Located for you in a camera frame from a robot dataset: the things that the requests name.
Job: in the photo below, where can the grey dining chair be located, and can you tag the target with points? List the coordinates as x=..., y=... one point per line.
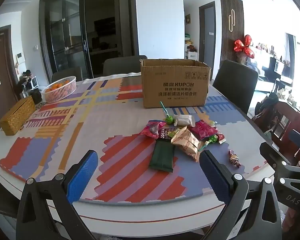
x=67, y=73
x=122, y=65

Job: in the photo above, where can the small dark red packet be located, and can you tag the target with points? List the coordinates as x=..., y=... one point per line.
x=221, y=138

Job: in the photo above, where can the dark green snack packet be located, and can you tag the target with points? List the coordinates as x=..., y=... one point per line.
x=162, y=156

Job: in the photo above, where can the white snack packet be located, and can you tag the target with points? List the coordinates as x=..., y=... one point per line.
x=184, y=120

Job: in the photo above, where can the tan snack packet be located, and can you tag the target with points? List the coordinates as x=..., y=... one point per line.
x=187, y=142

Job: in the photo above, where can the orange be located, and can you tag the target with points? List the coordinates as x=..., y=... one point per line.
x=61, y=84
x=50, y=90

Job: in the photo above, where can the red and gold wrapped candy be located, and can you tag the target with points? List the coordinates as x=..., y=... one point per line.
x=233, y=158

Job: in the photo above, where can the brown coffee packet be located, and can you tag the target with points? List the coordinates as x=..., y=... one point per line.
x=166, y=133

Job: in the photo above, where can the green lollipop with teal stick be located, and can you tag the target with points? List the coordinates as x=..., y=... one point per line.
x=169, y=119

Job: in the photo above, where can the gold wall ornament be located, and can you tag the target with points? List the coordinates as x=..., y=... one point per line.
x=231, y=21

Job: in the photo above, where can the brown cardboard box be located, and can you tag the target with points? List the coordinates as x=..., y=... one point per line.
x=175, y=90

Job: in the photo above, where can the white plastic basket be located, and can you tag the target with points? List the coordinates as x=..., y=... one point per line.
x=65, y=92

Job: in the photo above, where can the dark bag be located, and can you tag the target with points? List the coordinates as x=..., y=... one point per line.
x=26, y=78

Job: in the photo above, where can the magenta snack packet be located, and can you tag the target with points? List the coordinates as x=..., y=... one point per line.
x=205, y=130

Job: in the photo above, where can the pink snack packet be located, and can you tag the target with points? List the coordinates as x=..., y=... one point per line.
x=150, y=130

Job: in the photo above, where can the dark dining chair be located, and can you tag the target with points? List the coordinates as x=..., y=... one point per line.
x=236, y=82

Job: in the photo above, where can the red foil balloon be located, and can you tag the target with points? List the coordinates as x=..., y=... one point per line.
x=240, y=46

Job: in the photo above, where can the woven tissue box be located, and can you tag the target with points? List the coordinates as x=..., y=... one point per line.
x=17, y=115

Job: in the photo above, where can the brown wooden door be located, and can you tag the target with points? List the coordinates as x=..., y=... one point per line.
x=2, y=62

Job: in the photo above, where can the grey door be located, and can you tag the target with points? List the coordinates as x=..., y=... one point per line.
x=208, y=30

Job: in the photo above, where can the colourful patterned table mat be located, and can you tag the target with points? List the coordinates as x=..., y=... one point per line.
x=77, y=120

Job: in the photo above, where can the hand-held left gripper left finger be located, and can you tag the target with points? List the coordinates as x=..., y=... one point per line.
x=83, y=175

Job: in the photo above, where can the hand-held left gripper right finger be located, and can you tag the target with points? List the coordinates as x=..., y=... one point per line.
x=211, y=172

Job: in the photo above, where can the white wall intercom panel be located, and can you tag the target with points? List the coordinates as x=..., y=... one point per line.
x=21, y=58

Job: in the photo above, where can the black glass door cabinet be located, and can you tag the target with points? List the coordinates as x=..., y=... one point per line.
x=65, y=30

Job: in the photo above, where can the round colourful lollipop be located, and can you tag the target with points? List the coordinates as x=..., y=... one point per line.
x=212, y=139

